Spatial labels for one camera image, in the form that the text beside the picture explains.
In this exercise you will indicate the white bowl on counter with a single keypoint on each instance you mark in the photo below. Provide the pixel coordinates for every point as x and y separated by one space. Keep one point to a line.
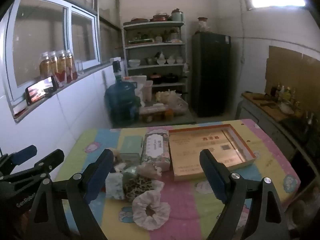
287 108

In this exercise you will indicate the cream teddy bear purple dress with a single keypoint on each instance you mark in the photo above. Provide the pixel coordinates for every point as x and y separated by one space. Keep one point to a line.
117 155

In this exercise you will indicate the flat food carton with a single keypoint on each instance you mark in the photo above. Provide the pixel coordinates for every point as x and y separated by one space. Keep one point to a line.
152 111

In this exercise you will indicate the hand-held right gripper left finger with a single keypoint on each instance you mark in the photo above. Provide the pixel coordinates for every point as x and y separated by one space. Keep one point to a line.
100 175

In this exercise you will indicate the white sack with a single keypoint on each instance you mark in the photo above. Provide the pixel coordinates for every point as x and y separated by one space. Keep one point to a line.
140 82

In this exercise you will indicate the clear plastic bag of food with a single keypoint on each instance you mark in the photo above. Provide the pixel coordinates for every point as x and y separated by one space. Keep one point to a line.
175 102

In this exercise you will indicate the clear drinking glass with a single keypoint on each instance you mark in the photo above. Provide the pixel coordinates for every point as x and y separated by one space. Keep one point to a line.
79 67

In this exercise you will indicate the row of condiment bottles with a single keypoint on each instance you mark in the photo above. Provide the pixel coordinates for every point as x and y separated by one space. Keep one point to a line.
287 93

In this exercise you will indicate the white frilly scrunchie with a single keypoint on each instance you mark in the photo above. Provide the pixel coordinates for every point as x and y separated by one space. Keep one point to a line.
140 205

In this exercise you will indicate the white sliding window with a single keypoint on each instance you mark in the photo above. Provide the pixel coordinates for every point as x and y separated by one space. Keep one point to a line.
68 30

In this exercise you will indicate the water jug pump dispenser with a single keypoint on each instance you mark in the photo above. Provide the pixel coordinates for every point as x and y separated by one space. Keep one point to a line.
116 67

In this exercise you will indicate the smartphone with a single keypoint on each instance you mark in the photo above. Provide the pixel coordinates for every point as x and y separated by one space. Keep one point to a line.
37 92

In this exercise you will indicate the mint green carton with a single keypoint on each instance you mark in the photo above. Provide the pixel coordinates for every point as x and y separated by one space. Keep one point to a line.
130 145

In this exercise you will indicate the glass jar with lid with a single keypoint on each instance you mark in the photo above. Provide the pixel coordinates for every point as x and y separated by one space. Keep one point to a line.
202 25

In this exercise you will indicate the white shelf bowl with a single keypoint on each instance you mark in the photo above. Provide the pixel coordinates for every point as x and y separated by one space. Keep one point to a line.
134 63

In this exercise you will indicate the green and white tissue pack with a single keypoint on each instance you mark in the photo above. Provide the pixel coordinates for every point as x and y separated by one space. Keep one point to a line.
115 186

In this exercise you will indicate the black pot with red lid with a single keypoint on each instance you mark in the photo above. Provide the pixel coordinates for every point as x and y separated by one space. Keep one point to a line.
156 78

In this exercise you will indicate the blue water jug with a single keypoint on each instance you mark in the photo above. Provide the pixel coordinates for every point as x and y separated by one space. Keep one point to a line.
120 100

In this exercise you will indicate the pale green canister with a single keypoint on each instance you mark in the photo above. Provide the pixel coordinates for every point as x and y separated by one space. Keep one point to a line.
178 15

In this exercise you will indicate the wooden counter with bottles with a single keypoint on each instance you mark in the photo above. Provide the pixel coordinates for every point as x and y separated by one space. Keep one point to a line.
260 120

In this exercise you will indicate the floral tissue box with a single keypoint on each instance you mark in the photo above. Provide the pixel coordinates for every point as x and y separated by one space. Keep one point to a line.
155 147

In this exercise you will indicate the grey metal shelf rack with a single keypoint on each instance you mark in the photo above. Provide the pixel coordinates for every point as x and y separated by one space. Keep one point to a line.
150 45

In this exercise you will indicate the black refrigerator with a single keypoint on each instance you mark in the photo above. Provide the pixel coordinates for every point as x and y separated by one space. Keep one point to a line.
211 75

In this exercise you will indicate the mint green puff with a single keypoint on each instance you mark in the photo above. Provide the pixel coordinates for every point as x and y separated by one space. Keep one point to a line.
130 172

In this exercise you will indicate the cardboard wall panel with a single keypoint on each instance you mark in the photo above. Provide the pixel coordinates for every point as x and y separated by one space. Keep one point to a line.
285 65

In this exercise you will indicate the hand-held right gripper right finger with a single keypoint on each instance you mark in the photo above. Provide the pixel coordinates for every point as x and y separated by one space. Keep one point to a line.
215 177

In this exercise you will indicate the shallow orange-rimmed cardboard box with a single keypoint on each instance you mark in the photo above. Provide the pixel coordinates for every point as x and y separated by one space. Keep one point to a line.
190 155

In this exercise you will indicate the wooden cutting board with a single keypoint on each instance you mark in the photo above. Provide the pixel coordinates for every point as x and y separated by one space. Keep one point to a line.
255 100

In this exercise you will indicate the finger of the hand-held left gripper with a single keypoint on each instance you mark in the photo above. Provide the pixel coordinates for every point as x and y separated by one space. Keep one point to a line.
51 157
23 153

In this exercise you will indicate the small clear plastic bag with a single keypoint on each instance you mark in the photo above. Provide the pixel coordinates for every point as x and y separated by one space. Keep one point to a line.
148 170

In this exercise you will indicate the leopard print scrunchie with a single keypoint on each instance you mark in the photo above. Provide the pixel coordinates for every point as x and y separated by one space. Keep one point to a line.
136 187

